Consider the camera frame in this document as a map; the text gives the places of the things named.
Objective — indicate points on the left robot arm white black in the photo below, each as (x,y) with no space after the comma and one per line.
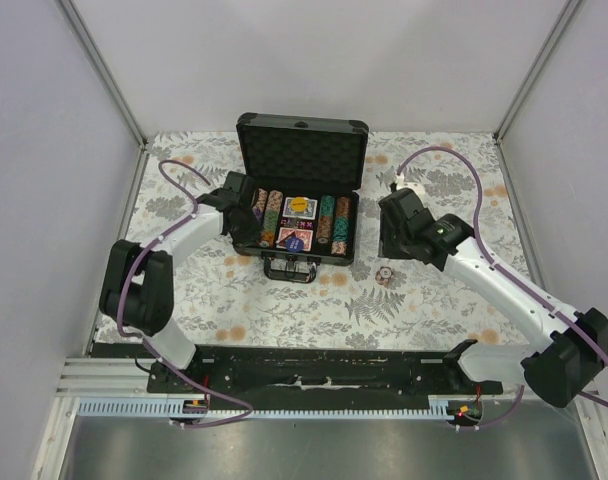
(138,286)

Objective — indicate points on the red triangular all-in token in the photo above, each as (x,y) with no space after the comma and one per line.
(287,233)

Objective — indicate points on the blue round blind button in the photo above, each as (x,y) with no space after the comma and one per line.
(294,244)

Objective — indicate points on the blue playing card deck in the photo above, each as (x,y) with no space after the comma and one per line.
(309,214)

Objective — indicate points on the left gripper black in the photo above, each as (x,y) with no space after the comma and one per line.
(252,236)

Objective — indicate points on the red dice row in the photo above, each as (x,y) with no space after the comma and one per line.
(297,223)

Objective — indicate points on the white slotted cable duct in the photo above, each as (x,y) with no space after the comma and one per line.
(180,409)

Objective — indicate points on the chip column in case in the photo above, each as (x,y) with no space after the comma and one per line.
(271,218)
(259,206)
(341,227)
(325,219)

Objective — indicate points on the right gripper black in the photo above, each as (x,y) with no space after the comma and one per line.
(386,248)

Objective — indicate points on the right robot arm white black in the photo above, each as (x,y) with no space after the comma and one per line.
(565,348)

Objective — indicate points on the tan blue chip stack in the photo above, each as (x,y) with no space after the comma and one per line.
(383,276)

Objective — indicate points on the floral table mat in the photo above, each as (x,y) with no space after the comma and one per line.
(224,297)

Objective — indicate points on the black poker set case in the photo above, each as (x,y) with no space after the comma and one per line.
(309,157)

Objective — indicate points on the yellow round blind button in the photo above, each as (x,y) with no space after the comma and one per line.
(299,204)

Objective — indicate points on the aluminium frame rails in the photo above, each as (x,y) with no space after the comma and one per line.
(166,382)

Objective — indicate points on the red playing card deck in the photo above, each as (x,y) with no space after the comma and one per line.
(305,235)

